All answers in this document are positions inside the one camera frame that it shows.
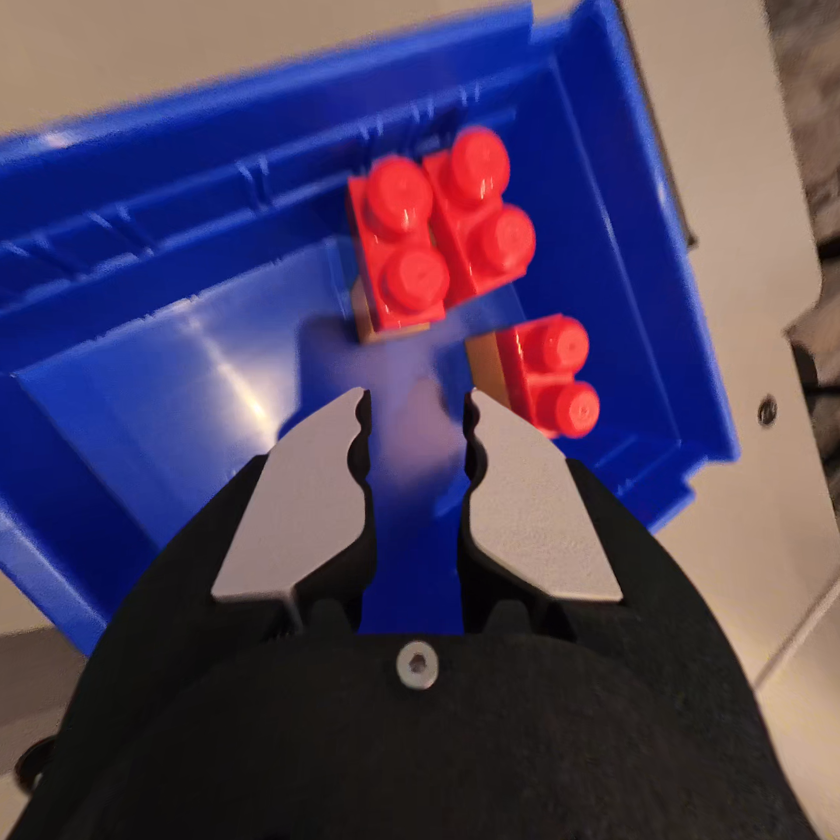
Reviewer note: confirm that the red one-stud block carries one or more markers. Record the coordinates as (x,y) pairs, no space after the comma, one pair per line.
(400,243)

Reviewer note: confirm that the grey desk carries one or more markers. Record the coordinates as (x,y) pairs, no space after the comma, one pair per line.
(722,262)

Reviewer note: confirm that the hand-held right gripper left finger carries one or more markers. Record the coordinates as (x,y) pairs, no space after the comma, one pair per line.
(295,512)

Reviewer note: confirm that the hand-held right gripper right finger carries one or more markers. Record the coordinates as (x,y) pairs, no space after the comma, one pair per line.
(538,518)

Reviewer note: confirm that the red two-stud block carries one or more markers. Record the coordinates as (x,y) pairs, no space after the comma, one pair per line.
(479,216)
(551,380)

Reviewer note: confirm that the blue plastic bin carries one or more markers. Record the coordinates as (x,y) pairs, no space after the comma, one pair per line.
(131,328)

